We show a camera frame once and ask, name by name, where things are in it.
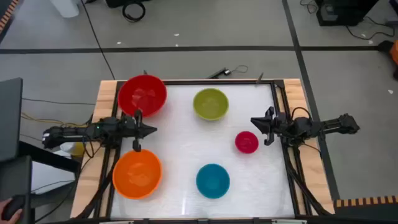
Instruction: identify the orange black machine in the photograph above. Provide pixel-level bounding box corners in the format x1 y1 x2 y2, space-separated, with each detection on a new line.
377 39 398 81

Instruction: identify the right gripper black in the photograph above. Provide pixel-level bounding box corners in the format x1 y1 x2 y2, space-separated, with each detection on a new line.
250 106 287 147

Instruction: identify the black aluminium table frame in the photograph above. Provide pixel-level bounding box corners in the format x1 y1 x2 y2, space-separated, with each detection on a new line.
77 79 333 224

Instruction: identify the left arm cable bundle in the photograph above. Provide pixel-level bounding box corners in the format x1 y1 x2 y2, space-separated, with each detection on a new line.
73 148 116 219

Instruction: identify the yellow cable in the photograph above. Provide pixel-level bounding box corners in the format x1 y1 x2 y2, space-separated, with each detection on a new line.
20 111 91 128

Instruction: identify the small magenta bowl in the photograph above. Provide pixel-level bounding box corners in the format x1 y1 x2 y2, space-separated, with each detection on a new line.
234 131 259 154

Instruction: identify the green bowl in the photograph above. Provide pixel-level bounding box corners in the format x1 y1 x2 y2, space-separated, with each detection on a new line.
192 88 230 121

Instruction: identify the black yellow hazard strip mat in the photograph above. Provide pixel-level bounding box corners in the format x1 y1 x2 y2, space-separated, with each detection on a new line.
333 195 398 224

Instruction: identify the person's hand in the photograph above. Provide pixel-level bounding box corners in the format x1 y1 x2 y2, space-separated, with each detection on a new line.
0 198 24 224

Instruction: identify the long black floor cable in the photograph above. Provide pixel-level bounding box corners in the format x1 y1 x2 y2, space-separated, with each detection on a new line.
80 0 116 80

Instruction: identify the blue bowl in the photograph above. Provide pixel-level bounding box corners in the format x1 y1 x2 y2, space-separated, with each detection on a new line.
195 163 231 200

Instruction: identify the large orange bowl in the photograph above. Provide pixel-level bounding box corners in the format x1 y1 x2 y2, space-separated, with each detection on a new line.
112 149 163 200

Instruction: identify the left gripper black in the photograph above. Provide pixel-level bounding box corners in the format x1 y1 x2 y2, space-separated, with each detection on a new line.
122 109 158 152

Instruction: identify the coiled black cable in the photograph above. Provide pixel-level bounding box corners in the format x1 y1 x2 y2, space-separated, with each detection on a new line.
121 1 147 24

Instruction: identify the black power adapter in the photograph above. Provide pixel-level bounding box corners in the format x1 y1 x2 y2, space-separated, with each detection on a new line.
206 67 233 80

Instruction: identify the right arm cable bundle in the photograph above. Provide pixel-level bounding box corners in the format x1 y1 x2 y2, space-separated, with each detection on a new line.
284 145 331 217

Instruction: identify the thin black floor cable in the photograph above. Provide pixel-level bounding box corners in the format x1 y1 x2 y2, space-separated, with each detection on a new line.
344 16 396 42

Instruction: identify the black handheld controller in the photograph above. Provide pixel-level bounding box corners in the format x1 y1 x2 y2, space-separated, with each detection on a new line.
1 195 26 220

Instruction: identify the large red bowl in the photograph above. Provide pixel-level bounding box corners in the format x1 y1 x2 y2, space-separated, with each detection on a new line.
117 74 168 119

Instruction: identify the hazard striped black ramp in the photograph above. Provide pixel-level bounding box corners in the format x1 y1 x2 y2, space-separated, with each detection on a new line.
0 0 21 43

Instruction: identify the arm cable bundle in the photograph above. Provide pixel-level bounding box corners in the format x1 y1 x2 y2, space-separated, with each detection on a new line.
284 145 331 217
73 148 116 219

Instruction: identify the wooden table side board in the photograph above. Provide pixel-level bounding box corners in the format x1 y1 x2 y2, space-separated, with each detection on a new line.
70 80 119 219
282 78 336 216

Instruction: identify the dark monitor panel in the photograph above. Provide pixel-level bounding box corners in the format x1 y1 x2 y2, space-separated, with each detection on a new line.
0 77 24 163

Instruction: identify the black equipment box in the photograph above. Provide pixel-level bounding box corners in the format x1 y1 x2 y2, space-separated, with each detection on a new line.
315 0 379 27

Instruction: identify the yellow object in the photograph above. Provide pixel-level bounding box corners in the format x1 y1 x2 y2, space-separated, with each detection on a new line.
69 142 86 157

